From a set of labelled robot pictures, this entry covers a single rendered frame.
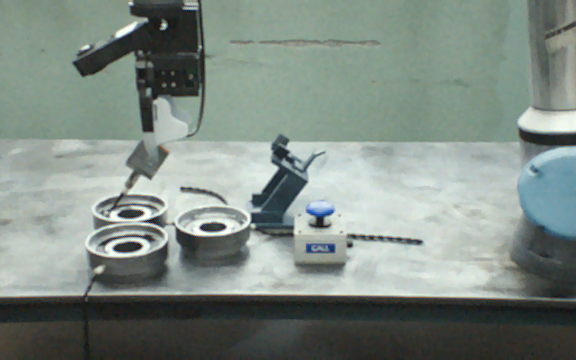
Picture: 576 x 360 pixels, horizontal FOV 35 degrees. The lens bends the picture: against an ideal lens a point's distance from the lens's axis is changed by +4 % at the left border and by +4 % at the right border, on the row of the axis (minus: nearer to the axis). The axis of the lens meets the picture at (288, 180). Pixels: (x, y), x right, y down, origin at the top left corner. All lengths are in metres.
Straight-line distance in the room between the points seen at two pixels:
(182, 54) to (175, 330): 0.55
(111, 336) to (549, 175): 0.82
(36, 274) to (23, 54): 1.76
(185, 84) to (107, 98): 1.72
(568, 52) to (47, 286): 0.68
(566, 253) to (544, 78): 0.27
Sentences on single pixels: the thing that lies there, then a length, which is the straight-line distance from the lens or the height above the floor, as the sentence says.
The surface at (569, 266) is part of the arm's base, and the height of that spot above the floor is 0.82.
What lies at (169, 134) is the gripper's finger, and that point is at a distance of 1.21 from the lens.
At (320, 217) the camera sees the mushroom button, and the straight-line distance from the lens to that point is 1.21.
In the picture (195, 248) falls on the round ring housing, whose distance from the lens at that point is 1.21.
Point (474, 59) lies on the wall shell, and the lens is 2.87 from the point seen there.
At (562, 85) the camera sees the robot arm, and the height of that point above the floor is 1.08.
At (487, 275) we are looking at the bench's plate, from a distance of 1.21.
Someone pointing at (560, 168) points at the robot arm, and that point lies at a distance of 1.02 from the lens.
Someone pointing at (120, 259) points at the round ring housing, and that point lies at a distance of 1.15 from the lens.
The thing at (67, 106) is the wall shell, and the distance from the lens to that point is 2.94.
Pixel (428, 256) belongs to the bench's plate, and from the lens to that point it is 1.24.
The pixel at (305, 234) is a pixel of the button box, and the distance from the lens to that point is 1.18.
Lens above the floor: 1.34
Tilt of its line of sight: 21 degrees down
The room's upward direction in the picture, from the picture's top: straight up
